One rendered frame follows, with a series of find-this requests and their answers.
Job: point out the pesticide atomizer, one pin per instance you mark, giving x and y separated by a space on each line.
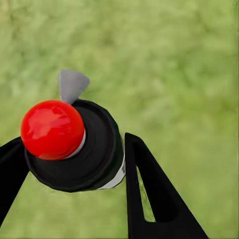
73 145

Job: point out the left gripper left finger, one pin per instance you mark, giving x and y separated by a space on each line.
13 171

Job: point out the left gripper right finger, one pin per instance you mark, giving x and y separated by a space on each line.
173 218

